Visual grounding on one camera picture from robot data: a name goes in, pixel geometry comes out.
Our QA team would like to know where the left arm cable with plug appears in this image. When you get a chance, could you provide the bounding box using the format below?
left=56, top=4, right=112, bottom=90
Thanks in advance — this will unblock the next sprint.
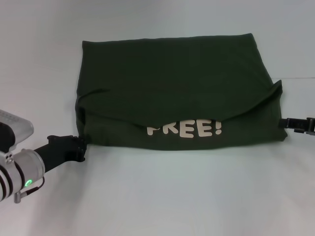
left=14, top=177, right=45, bottom=204

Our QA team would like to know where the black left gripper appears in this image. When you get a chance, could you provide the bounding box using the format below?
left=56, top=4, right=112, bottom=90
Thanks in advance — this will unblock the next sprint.
left=34, top=134, right=92, bottom=174

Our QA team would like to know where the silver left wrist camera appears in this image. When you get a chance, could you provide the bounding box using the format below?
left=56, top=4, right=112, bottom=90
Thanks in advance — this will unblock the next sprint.
left=0, top=110, right=34, bottom=153

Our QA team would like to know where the dark green shirt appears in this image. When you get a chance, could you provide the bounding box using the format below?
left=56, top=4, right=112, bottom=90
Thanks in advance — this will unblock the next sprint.
left=74, top=32, right=288, bottom=150

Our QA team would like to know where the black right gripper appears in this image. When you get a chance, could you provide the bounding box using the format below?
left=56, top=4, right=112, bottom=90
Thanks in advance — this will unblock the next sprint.
left=279, top=117, right=315, bottom=136

